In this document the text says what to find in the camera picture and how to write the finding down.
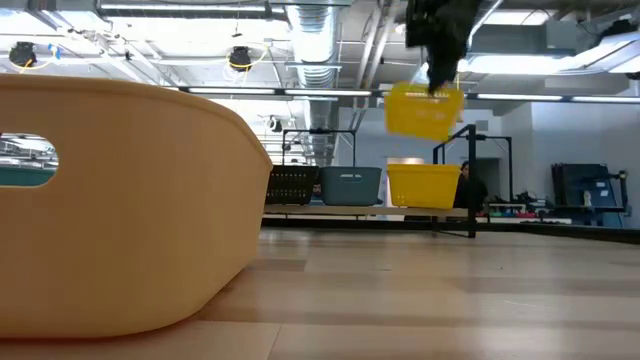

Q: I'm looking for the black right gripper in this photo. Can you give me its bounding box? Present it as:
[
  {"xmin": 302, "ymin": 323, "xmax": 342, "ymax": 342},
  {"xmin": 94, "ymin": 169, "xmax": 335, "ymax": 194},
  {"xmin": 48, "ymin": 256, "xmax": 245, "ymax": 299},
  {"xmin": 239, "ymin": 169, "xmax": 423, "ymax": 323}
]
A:
[{"xmin": 405, "ymin": 0, "xmax": 484, "ymax": 95}]

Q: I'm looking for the black ceiling cable reel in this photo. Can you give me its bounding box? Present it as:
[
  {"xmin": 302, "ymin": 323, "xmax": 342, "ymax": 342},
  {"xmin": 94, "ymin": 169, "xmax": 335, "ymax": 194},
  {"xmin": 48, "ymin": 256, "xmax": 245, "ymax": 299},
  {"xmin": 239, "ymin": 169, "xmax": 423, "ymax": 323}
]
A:
[
  {"xmin": 9, "ymin": 42, "xmax": 37, "ymax": 69},
  {"xmin": 228, "ymin": 45, "xmax": 253, "ymax": 72}
]

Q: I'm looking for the black slotted plastic basket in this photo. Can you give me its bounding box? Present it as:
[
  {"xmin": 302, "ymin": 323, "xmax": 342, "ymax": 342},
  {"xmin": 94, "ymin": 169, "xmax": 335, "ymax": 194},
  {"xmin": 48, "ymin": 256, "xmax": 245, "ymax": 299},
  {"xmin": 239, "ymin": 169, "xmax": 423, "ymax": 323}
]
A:
[{"xmin": 264, "ymin": 165, "xmax": 320, "ymax": 205}]

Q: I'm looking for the blue equipment rack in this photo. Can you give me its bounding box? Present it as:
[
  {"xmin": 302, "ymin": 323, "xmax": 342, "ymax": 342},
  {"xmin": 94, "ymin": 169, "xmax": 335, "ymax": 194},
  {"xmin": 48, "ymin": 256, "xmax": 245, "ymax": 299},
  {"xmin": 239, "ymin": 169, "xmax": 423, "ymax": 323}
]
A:
[{"xmin": 551, "ymin": 162, "xmax": 632, "ymax": 229}]

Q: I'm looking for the yellow slotted plastic basket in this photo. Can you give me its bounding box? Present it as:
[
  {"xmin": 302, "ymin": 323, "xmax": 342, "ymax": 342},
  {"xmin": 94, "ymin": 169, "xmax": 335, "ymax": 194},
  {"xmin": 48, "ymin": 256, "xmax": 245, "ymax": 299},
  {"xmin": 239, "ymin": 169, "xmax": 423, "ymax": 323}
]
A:
[
  {"xmin": 387, "ymin": 163, "xmax": 462, "ymax": 210},
  {"xmin": 383, "ymin": 82, "xmax": 465, "ymax": 143}
]

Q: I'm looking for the orange plastic basket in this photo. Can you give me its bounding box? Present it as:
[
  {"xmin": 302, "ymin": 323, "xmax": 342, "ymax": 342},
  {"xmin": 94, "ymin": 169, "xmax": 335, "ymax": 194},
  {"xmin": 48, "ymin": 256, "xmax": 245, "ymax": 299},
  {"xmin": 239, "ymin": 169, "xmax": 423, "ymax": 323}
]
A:
[{"xmin": 0, "ymin": 73, "xmax": 274, "ymax": 339}]

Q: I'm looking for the silver ribbed air duct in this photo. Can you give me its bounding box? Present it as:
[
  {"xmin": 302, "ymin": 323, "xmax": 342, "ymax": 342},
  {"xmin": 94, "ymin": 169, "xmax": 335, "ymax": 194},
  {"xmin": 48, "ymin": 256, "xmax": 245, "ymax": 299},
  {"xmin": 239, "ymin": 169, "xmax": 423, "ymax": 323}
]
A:
[
  {"xmin": 287, "ymin": 0, "xmax": 346, "ymax": 169},
  {"xmin": 464, "ymin": 0, "xmax": 504, "ymax": 46}
]

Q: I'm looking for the black metal frame stand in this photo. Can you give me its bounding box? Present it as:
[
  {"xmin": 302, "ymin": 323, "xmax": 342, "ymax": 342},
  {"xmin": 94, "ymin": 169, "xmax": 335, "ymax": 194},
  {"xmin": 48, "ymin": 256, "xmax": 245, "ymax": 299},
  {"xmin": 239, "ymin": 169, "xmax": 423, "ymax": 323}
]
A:
[{"xmin": 262, "ymin": 124, "xmax": 485, "ymax": 239}]

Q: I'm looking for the long ceiling light bar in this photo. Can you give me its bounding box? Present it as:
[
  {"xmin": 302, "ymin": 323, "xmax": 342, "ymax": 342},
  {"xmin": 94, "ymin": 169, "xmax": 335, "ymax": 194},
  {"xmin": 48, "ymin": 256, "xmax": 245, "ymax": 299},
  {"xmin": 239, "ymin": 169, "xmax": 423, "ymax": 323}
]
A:
[{"xmin": 179, "ymin": 87, "xmax": 640, "ymax": 104}]

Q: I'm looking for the black background robot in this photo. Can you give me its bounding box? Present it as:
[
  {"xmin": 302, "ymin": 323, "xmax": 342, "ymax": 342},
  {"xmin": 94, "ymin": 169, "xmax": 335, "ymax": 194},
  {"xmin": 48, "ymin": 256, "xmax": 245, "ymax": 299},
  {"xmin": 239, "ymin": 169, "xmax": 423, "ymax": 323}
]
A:
[{"xmin": 492, "ymin": 189, "xmax": 556, "ymax": 219}]

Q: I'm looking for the green plastic basket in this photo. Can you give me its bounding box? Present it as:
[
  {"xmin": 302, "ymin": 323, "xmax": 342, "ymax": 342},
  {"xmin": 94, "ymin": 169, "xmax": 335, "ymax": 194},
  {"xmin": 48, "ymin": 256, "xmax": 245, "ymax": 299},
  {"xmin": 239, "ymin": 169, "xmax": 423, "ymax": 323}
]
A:
[{"xmin": 0, "ymin": 166, "xmax": 59, "ymax": 187}]

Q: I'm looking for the dark teal plastic basket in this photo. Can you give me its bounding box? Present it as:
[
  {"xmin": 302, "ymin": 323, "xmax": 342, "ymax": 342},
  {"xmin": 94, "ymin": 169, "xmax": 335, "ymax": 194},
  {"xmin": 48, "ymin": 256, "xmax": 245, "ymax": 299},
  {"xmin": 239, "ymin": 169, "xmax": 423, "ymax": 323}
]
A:
[{"xmin": 319, "ymin": 166, "xmax": 384, "ymax": 207}]

